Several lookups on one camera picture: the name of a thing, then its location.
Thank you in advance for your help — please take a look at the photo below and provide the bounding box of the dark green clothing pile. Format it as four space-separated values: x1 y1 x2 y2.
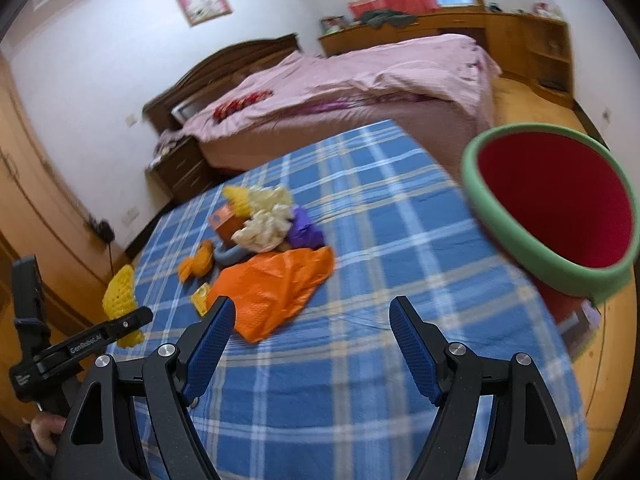
361 9 416 29

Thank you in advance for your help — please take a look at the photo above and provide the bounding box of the yellow knitted cloth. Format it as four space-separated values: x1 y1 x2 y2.
102 264 147 349

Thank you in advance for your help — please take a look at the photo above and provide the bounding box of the pale yellow foam fruit net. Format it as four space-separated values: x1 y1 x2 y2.
247 185 295 221

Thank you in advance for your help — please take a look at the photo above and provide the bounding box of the small cloth pile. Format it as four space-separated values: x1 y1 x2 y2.
152 130 187 162

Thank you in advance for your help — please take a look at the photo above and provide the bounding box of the white foam fruit net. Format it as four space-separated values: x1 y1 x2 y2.
232 210 294 254

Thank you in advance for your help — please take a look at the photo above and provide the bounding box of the small yellow packet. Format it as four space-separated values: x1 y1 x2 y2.
190 284 211 317

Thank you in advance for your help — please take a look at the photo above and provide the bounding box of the framed wall picture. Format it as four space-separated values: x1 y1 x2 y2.
169 0 234 28

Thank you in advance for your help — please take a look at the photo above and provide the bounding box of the red bin with green rim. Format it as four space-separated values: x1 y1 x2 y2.
461 122 640 346

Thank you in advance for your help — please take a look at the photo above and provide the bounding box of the red patterned cloth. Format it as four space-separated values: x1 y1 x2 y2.
212 89 274 123

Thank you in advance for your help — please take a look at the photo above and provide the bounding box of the orange plastic bag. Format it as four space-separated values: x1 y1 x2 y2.
207 246 335 344

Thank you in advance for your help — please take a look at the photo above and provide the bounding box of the wooden desk cabinet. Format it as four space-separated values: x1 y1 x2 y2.
318 7 574 107

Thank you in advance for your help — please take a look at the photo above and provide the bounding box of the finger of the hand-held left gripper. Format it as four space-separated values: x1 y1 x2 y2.
101 306 154 342

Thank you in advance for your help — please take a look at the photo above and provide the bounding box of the person's left hand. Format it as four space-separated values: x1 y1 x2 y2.
30 412 68 457

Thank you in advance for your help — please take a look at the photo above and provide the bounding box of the orange mesh net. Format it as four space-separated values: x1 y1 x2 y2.
178 240 216 281

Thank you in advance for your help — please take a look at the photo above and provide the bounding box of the orange cardboard box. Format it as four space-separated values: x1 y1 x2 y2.
209 205 248 244

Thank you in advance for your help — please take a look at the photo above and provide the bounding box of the black plug adapter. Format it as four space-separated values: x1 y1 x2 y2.
87 216 116 244

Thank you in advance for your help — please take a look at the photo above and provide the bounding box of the dark wooden headboard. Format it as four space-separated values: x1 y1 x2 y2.
142 34 301 133

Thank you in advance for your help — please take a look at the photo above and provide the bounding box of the bed with pink quilt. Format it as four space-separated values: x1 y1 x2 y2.
172 34 502 171

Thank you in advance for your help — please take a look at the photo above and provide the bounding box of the stack of picture books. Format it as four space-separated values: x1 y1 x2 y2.
557 305 604 361

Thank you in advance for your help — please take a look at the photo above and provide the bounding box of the blue plaid blanket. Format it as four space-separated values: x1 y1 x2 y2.
102 120 589 480

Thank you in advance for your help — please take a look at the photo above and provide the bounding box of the grey-blue sock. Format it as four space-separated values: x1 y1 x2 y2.
212 240 257 269

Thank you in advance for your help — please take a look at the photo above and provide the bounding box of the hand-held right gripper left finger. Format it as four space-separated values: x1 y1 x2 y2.
50 296 237 480

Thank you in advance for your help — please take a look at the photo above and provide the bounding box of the wooden wardrobe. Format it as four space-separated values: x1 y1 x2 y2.
0 55 132 322

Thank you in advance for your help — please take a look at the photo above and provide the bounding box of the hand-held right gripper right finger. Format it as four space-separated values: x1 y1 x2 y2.
389 296 581 480

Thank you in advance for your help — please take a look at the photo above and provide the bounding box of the purple plastic bag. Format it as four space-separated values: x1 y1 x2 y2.
287 206 325 250

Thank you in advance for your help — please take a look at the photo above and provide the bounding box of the dark wooden nightstand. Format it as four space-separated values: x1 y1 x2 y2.
147 132 217 202

